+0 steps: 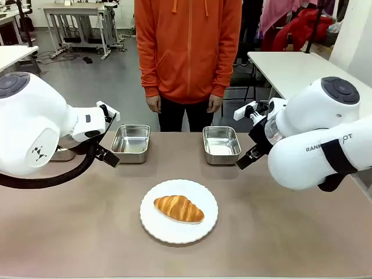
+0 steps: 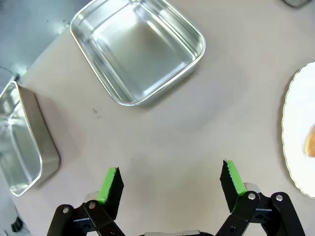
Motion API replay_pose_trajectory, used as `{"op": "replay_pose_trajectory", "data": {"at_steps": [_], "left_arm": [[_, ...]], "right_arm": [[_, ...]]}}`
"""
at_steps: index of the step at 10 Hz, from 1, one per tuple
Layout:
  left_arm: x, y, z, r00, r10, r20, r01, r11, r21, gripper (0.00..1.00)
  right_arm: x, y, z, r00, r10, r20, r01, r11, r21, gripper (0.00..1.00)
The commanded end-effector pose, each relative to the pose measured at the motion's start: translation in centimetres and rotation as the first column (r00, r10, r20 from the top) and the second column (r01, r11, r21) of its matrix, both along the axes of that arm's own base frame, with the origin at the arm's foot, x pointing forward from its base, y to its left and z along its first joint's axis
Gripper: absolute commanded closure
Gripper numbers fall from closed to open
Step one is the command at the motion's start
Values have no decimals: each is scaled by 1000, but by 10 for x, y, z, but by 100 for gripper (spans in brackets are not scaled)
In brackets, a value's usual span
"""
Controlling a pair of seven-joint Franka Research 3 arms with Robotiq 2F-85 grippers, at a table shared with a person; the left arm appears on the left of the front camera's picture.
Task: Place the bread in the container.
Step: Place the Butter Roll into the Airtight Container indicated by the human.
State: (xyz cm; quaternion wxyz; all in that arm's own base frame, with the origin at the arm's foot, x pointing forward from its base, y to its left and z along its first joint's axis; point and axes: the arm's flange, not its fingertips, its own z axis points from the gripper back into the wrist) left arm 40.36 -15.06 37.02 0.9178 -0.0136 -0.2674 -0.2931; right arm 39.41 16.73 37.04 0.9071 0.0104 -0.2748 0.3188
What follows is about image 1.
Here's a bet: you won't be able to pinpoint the golden croissant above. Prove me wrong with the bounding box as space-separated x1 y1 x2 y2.
153 195 205 224

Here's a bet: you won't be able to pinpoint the pink garment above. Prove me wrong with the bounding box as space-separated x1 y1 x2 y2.
258 0 322 35

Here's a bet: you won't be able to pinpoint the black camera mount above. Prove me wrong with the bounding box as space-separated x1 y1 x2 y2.
245 104 267 126

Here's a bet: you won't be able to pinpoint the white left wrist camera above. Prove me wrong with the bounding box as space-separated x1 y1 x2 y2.
96 100 120 122

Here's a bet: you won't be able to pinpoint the white desk with grey legs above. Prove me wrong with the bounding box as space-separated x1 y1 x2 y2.
42 2 120 61

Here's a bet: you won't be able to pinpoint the orange hoodie torso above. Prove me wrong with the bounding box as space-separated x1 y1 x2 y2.
134 0 243 105

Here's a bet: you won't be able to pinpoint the white side table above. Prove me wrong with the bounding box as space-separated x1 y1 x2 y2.
246 51 351 101

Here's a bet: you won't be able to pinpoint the person's left hand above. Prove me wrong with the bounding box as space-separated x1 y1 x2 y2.
206 93 222 114

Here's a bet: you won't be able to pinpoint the person's right hand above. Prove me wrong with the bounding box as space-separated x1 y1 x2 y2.
146 94 162 114

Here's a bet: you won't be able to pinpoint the white power strip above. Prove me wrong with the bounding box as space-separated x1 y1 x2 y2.
49 47 67 60

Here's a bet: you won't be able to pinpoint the white scalloped plate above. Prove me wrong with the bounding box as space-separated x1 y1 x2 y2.
139 178 219 245

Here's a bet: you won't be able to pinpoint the person's right forearm orange sleeve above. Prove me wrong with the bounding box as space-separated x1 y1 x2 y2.
136 43 161 98

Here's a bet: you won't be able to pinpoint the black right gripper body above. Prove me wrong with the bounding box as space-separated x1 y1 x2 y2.
248 116 273 153

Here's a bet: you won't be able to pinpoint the dark clothed background person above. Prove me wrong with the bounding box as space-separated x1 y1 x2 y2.
240 0 264 67

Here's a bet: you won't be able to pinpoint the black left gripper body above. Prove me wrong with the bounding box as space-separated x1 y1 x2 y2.
94 142 109 160

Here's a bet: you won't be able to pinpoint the black velcro arm strap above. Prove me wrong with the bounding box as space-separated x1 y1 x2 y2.
320 138 359 176

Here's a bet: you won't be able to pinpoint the rectangular steel container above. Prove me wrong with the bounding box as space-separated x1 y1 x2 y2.
202 126 242 166
110 124 152 164
49 144 77 162

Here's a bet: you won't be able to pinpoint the black stand pole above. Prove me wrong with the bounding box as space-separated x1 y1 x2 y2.
304 0 325 55
16 0 42 73

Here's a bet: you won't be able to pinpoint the person's left forearm orange sleeve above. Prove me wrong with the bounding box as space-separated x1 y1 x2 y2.
209 43 237 97

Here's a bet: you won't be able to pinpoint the black chair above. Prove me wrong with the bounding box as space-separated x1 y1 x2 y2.
222 62 273 117

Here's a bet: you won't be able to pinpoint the black trousers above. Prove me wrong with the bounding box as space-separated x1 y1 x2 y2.
158 95 223 133

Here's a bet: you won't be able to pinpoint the black sleeved arm cable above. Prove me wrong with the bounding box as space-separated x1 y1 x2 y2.
0 112 118 189

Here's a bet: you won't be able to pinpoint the red jacket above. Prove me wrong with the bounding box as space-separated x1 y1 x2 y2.
271 8 334 53

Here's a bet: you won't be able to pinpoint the white background desk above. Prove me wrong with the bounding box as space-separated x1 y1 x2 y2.
0 0 33 46

